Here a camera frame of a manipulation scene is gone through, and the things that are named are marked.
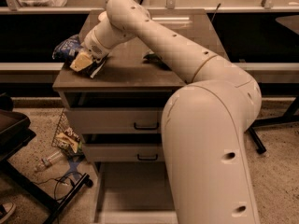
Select top drawer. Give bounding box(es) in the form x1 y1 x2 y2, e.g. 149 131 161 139
65 108 162 134

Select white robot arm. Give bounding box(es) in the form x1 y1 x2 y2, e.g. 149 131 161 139
71 0 262 224

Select black cable on floor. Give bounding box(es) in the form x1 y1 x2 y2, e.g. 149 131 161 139
32 171 83 203

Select middle drawer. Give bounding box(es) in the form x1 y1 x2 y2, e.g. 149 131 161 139
82 144 164 162

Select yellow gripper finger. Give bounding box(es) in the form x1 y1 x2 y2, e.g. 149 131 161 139
70 51 93 72

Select wire basket with snacks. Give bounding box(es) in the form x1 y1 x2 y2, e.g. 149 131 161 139
51 111 83 157

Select black stand legs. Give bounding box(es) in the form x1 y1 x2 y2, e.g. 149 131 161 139
249 96 299 155

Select clear plastic bottle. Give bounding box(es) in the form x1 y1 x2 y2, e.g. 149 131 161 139
35 150 64 173

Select drawer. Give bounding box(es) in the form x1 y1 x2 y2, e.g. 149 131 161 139
65 108 162 134
91 161 178 224
82 144 164 162

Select blue tape cross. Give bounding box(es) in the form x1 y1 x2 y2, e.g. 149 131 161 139
62 156 84 181

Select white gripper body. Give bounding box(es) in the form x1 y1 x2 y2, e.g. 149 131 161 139
83 30 110 62

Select green chip bag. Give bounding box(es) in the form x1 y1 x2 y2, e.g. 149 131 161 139
143 50 163 64

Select grey drawer cabinet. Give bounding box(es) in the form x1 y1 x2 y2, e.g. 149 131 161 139
52 8 232 224

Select white sneaker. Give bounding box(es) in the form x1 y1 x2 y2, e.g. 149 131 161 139
0 202 16 224

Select blue chip bag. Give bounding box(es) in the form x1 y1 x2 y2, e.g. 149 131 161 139
52 35 107 78

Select white bowl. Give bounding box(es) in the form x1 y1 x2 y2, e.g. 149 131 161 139
98 11 107 22

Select bottom drawer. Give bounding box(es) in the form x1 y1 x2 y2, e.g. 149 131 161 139
91 161 178 224

